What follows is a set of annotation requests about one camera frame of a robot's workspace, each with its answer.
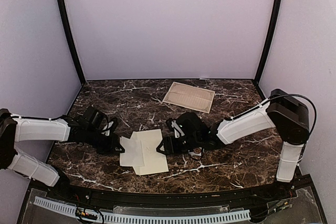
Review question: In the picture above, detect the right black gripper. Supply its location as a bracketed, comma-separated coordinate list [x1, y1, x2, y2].
[156, 134, 201, 156]

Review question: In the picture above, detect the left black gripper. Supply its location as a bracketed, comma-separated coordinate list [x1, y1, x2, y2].
[85, 127, 124, 155]

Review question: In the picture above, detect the cream paper envelope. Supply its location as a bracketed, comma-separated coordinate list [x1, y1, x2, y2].
[120, 129, 169, 176]

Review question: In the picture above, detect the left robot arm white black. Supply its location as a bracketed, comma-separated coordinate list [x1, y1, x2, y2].
[1, 106, 125, 201]

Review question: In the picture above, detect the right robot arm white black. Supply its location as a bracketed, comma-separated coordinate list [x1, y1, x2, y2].
[156, 89, 315, 200]

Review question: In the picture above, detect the beige lined letter sheet rear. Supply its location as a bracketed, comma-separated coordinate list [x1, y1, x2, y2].
[162, 82, 215, 113]

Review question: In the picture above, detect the white sticker sheet with seals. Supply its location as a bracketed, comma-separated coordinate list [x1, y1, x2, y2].
[189, 147, 203, 158]

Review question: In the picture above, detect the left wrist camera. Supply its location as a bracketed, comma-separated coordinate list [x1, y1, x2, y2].
[101, 118, 119, 136]

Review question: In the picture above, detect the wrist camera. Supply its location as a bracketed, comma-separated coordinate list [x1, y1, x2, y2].
[101, 118, 119, 136]
[166, 119, 185, 138]

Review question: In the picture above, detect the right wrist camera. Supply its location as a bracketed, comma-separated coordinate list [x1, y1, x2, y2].
[166, 119, 185, 138]

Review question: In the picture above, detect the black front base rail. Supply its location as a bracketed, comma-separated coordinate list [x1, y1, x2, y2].
[31, 176, 310, 210]

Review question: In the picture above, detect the white slotted cable duct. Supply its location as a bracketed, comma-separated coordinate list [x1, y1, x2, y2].
[34, 196, 250, 223]

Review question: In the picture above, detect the left black frame post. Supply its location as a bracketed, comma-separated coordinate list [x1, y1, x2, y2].
[57, 0, 86, 85]

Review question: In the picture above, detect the black frame post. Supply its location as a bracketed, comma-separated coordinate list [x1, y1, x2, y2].
[254, 0, 281, 85]
[57, 0, 86, 85]

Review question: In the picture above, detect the right black frame post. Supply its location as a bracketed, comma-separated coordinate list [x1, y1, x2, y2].
[254, 0, 281, 85]

